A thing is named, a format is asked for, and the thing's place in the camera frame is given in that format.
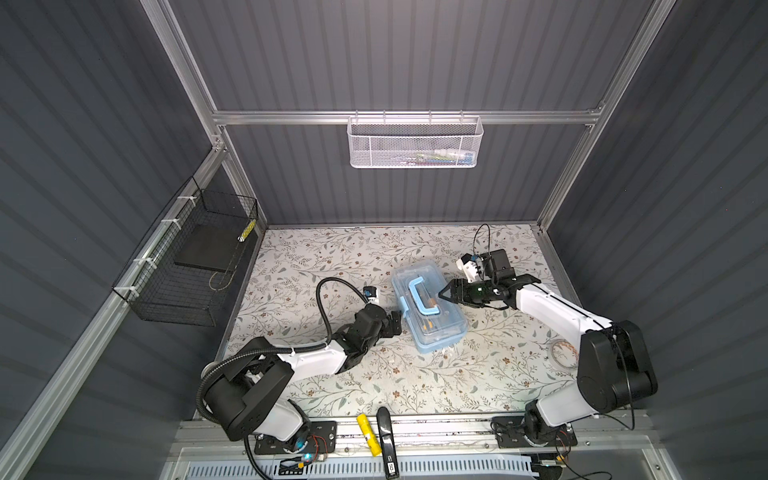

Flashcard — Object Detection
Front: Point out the yellow tube in basket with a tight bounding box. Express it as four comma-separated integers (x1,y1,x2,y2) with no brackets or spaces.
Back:
238,219,257,243

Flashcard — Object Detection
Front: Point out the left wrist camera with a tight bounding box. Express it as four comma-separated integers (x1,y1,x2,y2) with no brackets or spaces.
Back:
362,285,380,304

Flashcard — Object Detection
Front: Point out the clear tape roll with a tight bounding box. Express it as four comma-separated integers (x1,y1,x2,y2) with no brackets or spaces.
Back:
548,339,579,371

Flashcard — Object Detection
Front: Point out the black handle tool on rail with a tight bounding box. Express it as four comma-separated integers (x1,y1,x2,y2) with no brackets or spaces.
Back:
376,406,400,480

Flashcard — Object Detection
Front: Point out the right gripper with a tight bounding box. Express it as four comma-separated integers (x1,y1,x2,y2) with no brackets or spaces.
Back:
438,279,495,306

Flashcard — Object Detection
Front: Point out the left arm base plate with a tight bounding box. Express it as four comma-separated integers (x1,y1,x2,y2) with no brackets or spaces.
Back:
253,421,338,455

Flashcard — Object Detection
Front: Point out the blue plastic tool box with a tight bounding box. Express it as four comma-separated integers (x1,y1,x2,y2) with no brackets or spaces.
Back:
392,260,468,354

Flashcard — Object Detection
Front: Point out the black wire basket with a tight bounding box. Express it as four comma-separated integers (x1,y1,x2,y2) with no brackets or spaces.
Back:
113,178,259,327

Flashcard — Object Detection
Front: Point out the white wire mesh basket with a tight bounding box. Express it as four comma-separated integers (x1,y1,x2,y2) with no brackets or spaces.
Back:
346,115,484,169

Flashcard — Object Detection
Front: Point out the black pad in basket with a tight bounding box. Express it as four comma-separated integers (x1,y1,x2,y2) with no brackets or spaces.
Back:
174,225,245,273

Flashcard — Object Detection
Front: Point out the yellow marker on rail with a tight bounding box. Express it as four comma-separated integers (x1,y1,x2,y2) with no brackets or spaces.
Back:
356,413,382,457

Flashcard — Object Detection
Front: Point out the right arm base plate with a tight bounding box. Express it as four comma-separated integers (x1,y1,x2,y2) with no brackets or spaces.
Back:
490,415,578,448

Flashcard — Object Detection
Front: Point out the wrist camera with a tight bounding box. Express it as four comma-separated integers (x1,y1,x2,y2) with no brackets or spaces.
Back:
362,285,380,304
456,253,486,283

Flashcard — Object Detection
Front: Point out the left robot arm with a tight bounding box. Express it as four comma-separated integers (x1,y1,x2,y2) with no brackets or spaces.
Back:
195,277,403,450

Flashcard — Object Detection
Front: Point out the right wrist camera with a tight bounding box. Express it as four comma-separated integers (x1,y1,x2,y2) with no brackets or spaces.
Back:
456,253,486,283

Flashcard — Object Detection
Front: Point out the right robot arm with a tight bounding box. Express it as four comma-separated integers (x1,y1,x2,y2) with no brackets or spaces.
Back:
438,249,658,446

